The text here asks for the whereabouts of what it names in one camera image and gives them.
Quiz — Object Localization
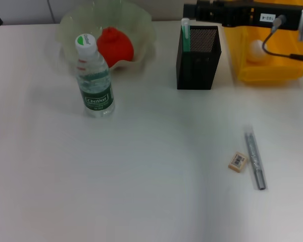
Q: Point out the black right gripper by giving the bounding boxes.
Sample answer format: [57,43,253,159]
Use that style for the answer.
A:
[183,0,303,31]

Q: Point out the green pen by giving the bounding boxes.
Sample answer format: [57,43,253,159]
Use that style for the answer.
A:
[180,18,191,54]

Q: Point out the white paper ball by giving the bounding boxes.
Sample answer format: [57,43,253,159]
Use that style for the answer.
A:
[247,39,265,63]

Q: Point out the clear water bottle green label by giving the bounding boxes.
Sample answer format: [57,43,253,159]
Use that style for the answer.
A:
[74,33,116,119]

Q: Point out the beige eraser with barcode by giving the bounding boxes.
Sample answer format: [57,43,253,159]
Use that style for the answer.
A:
[227,151,249,173]

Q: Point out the black mesh pen holder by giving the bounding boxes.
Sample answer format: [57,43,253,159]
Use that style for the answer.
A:
[176,25,222,90]

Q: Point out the translucent green fruit bowl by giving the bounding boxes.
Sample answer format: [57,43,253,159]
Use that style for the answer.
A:
[56,0,158,74]

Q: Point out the grey pen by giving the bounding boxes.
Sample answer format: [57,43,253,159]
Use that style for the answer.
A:
[243,125,267,191]

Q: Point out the yellow plastic bin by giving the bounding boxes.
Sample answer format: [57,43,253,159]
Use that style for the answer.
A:
[222,0,303,85]

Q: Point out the grey right gripper cable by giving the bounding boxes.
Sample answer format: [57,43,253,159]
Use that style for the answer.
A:
[262,14,303,64]

